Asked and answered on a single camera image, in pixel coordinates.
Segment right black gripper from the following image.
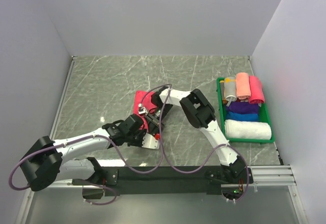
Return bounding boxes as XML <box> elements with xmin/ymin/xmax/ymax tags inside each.
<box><xmin>145</xmin><ymin>103</ymin><xmax>174</xmax><ymax>137</ymax></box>

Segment red towel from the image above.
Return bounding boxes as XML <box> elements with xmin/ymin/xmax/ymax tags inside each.
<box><xmin>132</xmin><ymin>90</ymin><xmax>160</xmax><ymax>133</ymax></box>

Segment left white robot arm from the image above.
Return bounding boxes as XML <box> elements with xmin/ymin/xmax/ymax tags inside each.
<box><xmin>20</xmin><ymin>114</ymin><xmax>146</xmax><ymax>191</ymax></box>

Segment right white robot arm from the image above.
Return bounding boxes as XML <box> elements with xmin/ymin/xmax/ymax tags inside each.
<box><xmin>139</xmin><ymin>84</ymin><xmax>250</xmax><ymax>184</ymax></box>

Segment black base beam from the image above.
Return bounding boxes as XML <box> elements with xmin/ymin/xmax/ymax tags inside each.
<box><xmin>71</xmin><ymin>166</ymin><xmax>255</xmax><ymax>201</ymax></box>

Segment blue towel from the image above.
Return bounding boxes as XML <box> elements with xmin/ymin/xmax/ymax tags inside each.
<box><xmin>226</xmin><ymin>112</ymin><xmax>259</xmax><ymax>122</ymax></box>

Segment white rolled towel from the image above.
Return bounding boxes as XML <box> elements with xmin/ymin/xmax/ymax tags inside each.
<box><xmin>224</xmin><ymin>119</ymin><xmax>272</xmax><ymax>140</ymax></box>

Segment grey rolled towel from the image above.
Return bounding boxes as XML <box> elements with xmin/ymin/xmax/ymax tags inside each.
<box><xmin>224</xmin><ymin>77</ymin><xmax>237</xmax><ymax>102</ymax></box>

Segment purple towel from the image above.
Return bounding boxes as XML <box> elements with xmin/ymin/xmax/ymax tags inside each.
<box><xmin>225</xmin><ymin>101</ymin><xmax>260</xmax><ymax>114</ymax></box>

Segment orange rolled towel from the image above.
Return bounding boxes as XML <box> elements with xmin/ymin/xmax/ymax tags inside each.
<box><xmin>235</xmin><ymin>72</ymin><xmax>251</xmax><ymax>100</ymax></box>

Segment pink rolled towel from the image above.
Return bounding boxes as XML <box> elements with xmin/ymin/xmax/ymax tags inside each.
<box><xmin>249</xmin><ymin>75</ymin><xmax>265</xmax><ymax>104</ymax></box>

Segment green plastic bin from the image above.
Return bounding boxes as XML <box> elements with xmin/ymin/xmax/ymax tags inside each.
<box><xmin>216</xmin><ymin>77</ymin><xmax>275</xmax><ymax>144</ymax></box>

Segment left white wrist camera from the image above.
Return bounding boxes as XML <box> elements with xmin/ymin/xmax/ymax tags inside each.
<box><xmin>142</xmin><ymin>133</ymin><xmax>159</xmax><ymax>150</ymax></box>

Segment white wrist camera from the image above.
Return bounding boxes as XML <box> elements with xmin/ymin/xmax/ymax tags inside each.
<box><xmin>142</xmin><ymin>133</ymin><xmax>159</xmax><ymax>150</ymax></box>
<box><xmin>138</xmin><ymin>103</ymin><xmax>148</xmax><ymax>116</ymax></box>

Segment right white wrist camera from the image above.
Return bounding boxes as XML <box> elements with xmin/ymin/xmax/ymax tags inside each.
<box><xmin>138</xmin><ymin>103</ymin><xmax>148</xmax><ymax>116</ymax></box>

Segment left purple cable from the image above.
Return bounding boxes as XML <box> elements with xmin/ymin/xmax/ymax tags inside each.
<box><xmin>9</xmin><ymin>132</ymin><xmax>164</xmax><ymax>206</ymax></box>

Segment purple cable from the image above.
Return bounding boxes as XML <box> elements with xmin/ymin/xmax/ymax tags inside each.
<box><xmin>139</xmin><ymin>83</ymin><xmax>250</xmax><ymax>203</ymax></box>
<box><xmin>9</xmin><ymin>132</ymin><xmax>164</xmax><ymax>206</ymax></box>

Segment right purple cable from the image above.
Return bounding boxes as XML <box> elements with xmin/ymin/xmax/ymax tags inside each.
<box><xmin>139</xmin><ymin>83</ymin><xmax>250</xmax><ymax>203</ymax></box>

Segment aluminium rail frame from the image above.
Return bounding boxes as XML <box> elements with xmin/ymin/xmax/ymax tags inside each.
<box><xmin>16</xmin><ymin>165</ymin><xmax>307</xmax><ymax>223</ymax></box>

